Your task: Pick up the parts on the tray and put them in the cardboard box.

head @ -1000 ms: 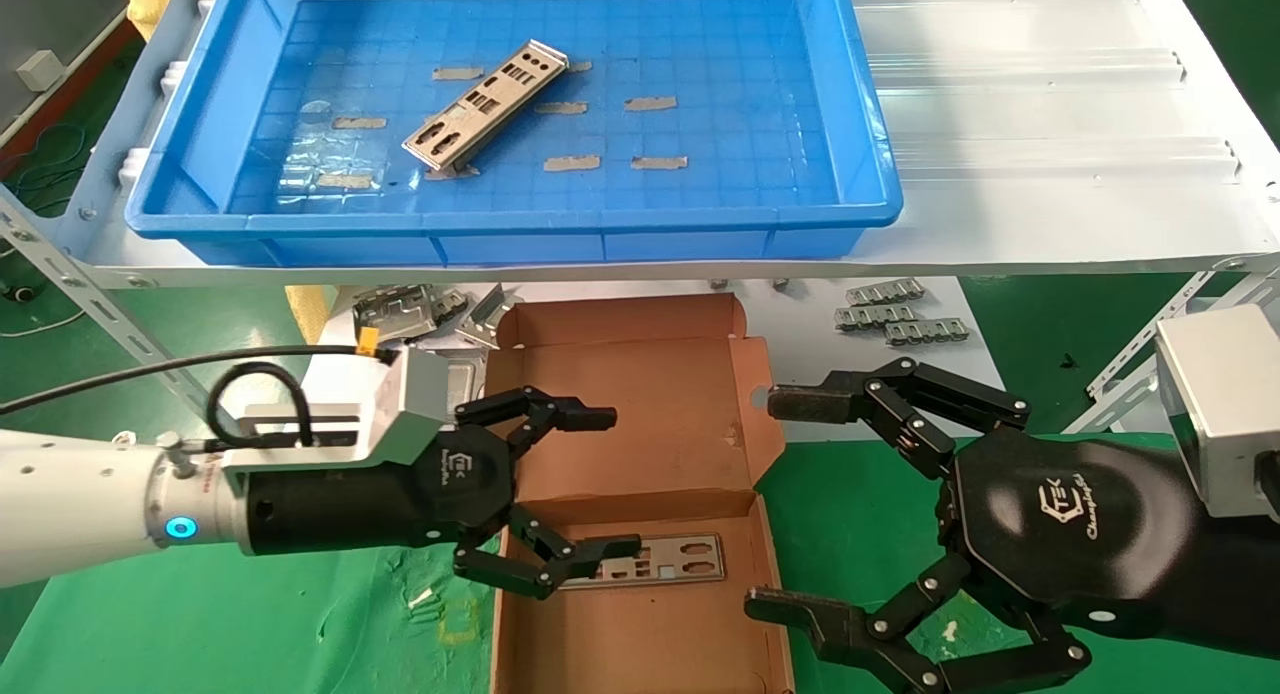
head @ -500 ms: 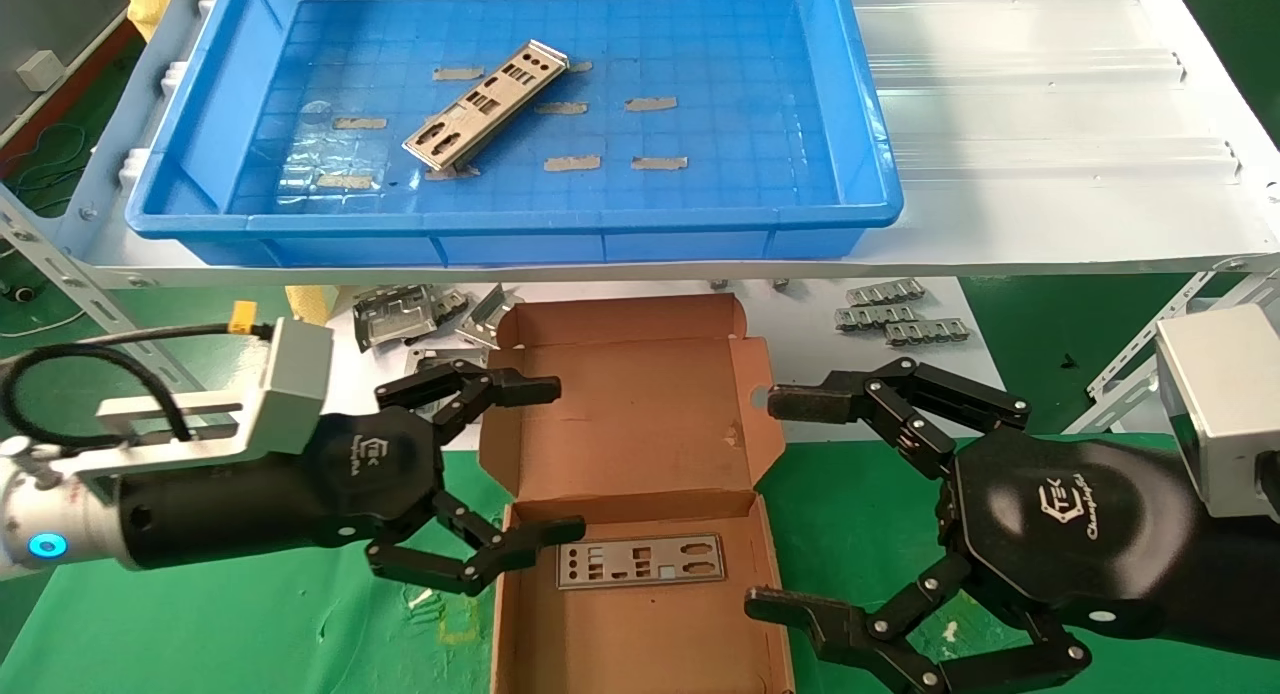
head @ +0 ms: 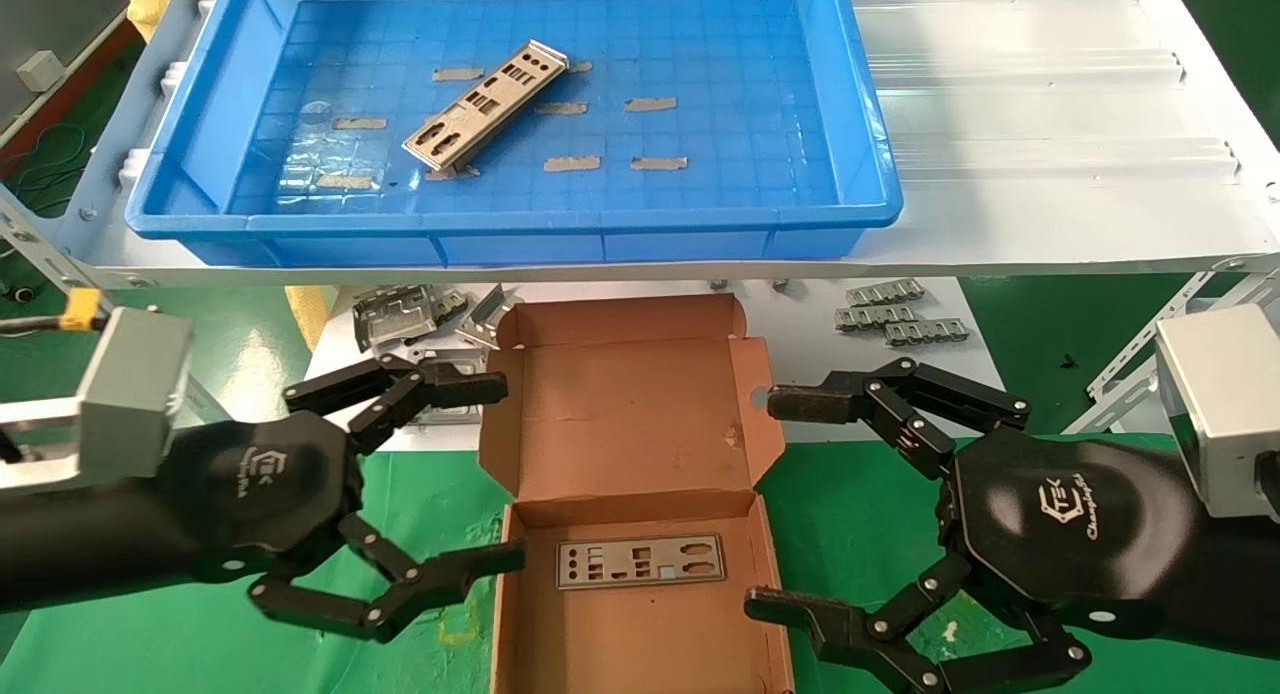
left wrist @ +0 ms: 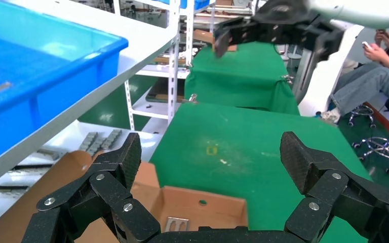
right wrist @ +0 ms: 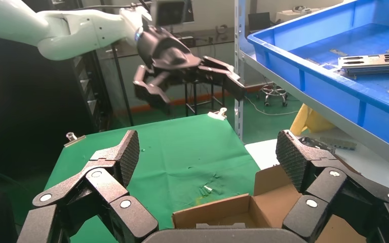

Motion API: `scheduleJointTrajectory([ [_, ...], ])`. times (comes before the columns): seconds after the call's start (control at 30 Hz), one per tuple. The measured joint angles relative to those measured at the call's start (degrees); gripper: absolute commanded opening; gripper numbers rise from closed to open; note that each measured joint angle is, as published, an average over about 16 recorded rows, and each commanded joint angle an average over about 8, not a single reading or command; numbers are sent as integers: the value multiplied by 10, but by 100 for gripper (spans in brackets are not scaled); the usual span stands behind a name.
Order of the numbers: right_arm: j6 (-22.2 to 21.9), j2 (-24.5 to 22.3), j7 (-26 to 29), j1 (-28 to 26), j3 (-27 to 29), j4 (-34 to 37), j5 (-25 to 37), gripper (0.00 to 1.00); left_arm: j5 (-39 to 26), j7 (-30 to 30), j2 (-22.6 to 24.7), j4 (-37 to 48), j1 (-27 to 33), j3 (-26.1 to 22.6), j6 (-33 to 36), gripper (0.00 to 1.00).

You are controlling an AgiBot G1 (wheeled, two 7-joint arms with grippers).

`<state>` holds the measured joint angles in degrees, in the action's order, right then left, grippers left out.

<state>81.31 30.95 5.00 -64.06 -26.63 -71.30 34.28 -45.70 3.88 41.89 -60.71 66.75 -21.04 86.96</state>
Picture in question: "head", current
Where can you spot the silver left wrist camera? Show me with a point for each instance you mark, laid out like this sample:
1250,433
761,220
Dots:
135,389

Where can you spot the open brown cardboard box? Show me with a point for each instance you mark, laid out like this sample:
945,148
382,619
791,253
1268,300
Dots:
620,414

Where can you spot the white socket box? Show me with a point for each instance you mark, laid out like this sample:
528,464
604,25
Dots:
41,71

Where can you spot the blue plastic tray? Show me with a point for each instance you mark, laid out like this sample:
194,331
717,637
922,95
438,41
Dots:
750,74

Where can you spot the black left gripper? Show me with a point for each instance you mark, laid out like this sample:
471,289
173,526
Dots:
250,494

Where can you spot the green table cloth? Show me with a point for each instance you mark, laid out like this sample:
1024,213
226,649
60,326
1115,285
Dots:
150,664

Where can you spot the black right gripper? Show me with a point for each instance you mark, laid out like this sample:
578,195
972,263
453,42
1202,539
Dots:
1100,534

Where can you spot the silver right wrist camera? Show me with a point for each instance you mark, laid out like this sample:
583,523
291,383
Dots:
1220,404

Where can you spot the metal I/O shield plate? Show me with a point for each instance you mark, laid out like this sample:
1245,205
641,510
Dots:
703,574
548,56

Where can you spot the grey metal slotted strip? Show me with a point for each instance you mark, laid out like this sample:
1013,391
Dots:
925,331
875,317
885,292

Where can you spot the large bent metal bracket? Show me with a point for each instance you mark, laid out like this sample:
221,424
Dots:
395,319

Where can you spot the small metal bracket piece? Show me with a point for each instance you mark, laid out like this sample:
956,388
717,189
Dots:
452,304

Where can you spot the angled metal bracket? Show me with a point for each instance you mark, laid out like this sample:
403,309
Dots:
485,319

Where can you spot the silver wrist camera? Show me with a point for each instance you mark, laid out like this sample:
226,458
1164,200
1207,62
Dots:
135,389
1220,404

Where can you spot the white flat shelf board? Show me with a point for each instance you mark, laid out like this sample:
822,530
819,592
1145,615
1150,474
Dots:
800,324

